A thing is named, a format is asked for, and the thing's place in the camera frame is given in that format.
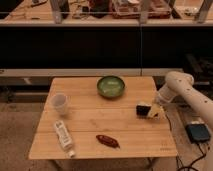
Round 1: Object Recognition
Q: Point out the clear plastic cup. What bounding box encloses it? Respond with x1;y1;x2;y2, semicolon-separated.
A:
50;93;68;116

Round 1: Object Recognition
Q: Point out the black cable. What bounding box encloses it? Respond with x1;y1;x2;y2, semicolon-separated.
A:
175;141;213;171

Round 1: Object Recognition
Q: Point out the background shelf rack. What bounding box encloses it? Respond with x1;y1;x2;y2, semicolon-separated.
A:
0;0;213;27

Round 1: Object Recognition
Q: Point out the black power box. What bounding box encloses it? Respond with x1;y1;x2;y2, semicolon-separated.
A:
185;124;211;143

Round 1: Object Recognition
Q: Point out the black eraser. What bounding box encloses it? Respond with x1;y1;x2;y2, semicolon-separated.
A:
136;105;151;117

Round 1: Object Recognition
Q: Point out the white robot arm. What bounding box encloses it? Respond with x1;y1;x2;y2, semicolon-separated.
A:
148;71;213;133

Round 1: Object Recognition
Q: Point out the white sponge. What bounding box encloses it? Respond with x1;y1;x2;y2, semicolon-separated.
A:
137;101;149;106

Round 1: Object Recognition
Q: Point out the white tube bottle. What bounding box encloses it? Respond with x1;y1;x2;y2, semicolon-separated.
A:
54;120;75;158

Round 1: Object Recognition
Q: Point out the green bowl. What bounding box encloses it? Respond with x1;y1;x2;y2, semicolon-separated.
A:
97;76;125;98

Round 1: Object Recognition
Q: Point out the wooden folding table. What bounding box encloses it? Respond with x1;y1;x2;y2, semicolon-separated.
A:
28;76;179;160

